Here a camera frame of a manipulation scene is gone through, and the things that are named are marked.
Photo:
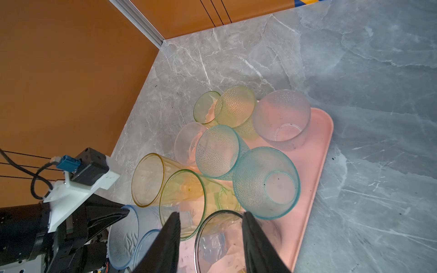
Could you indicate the smoky grey glass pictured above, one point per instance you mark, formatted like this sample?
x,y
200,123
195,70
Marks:
x,y
219,246

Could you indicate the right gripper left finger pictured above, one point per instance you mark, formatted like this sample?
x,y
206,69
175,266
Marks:
x,y
163,255

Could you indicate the tall yellow glass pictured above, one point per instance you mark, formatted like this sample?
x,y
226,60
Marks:
x,y
149,178

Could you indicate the tall blue glass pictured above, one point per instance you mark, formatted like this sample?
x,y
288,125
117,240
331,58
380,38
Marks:
x,y
125,235

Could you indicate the clear short glass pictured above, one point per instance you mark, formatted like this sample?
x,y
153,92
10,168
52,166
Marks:
x,y
186,143

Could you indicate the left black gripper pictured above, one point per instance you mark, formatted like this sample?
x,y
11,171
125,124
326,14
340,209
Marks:
x,y
25,236

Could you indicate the yellow-green short glass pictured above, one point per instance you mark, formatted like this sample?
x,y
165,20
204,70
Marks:
x,y
235,108

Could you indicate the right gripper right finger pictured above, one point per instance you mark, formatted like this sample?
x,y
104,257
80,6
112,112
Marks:
x,y
260,256

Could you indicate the small green glass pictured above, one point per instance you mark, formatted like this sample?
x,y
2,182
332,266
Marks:
x,y
204,109

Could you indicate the pale pink clear glass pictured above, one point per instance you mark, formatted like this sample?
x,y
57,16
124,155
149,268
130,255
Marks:
x,y
282,118

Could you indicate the tall green glass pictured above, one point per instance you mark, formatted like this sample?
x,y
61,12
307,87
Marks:
x,y
194,197

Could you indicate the teal textured glass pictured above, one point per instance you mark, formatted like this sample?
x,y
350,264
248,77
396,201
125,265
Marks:
x,y
218,151
266,183

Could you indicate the pink plastic tray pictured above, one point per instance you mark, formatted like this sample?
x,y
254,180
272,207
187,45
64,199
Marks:
x,y
309,160

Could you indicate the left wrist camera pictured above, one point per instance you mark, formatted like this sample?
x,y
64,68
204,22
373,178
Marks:
x,y
83,176

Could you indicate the blue short glass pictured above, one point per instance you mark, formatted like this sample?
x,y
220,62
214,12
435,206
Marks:
x,y
144,246

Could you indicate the left aluminium corner post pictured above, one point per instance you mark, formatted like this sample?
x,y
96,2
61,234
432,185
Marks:
x,y
133,14

